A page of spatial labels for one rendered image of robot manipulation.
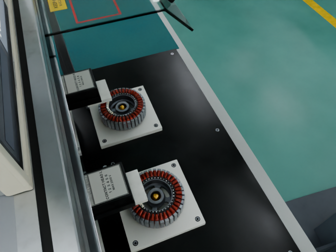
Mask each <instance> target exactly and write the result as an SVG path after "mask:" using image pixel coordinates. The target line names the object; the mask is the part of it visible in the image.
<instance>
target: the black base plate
mask: <svg viewBox="0 0 336 252"><path fill-rule="evenodd" d="M92 73H93V76H94V79H95V81H96V82H97V81H100V80H104V79H105V81H106V84H107V87H108V90H109V91H110V92H111V91H112V90H115V89H117V90H118V88H121V89H122V88H125V89H126V88H129V89H132V88H136V87H140V86H143V87H144V89H145V91H146V94H147V96H148V98H149V100H150V102H151V104H152V107H153V109H154V111H155V113H156V115H157V118H158V120H159V122H160V124H161V126H162V131H158V132H155V133H152V134H149V135H145V136H142V137H139V138H136V139H132V140H129V141H126V142H123V143H120V144H116V145H113V146H110V147H107V148H103V149H101V146H100V142H99V139H98V135H97V132H96V128H95V125H94V121H93V118H92V115H91V111H90V109H89V110H88V109H87V108H86V106H84V107H81V108H77V109H74V110H71V112H72V116H73V120H74V125H75V129H76V133H77V137H78V141H79V145H80V150H81V154H82V158H83V162H84V166H85V171H86V173H88V172H91V171H94V170H97V169H100V168H103V166H109V165H113V164H116V163H119V162H122V165H123V167H124V170H125V173H128V172H131V171H134V170H137V171H138V172H141V171H144V170H147V169H150V168H153V167H156V166H159V165H162V164H165V163H168V162H171V161H174V160H177V161H178V163H179V166H180V168H181V170H182V172H183V174H184V177H185V179H186V181H187V183H188V185H189V187H190V190H191V192H192V194H193V196H194V198H195V201H196V203H197V205H198V207H199V209H200V211H201V214H202V216H203V218H204V220H205V225H202V226H200V227H197V228H195V229H192V230H189V231H187V232H184V233H182V234H179V235H177V236H174V237H172V238H169V239H167V240H164V241H162V242H159V243H157V244H154V245H152V246H149V247H147V248H144V249H141V250H139V251H136V252H301V251H300V249H299V248H298V246H297V245H296V243H295V241H294V240H293V238H292V236H291V235H290V233H289V232H288V230H287V228H286V227H285V225H284V223H283V222H282V220H281V219H280V217H279V215H278V214H277V212H276V210H275V209H274V207H273V206H272V204H271V202H270V201H269V199H268V197H267V196H266V194H265V193H264V191H263V189H262V188H261V186H260V184H259V183H258V181H257V180H256V178H255V176H254V175H253V173H252V171H251V170H250V168H249V167H248V165H247V163H246V162H245V160H244V158H243V157H242V155H241V154H240V152H239V150H238V149H237V147H236V145H235V144H234V142H233V141H232V139H231V137H230V136H229V134H228V132H227V131H226V129H225V127H224V126H223V124H222V123H221V121H220V119H219V118H218V116H217V114H216V113H215V111H214V110H213V108H212V106H211V105H210V103H209V101H208V100H207V98H206V97H205V95H204V93H203V92H202V90H201V88H200V87H199V85H198V84H197V82H196V80H195V79H194V77H193V75H192V74H191V72H190V71H189V69H188V67H187V66H186V64H185V62H184V61H183V59H182V58H181V56H180V54H179V53H178V51H177V49H176V48H175V49H171V50H167V51H163V52H159V53H155V54H151V55H147V56H143V57H139V58H135V59H131V60H127V61H123V62H119V63H115V64H111V65H107V66H103V67H99V68H95V69H92ZM97 221H98V225H99V229H100V233H101V237H102V241H103V246H104V250H105V252H131V249H130V246H129V243H128V239H127V236H126V232H125V229H124V225H123V222H122V218H121V215H120V212H117V213H115V214H112V215H109V216H106V217H104V218H101V219H98V220H97Z"/></svg>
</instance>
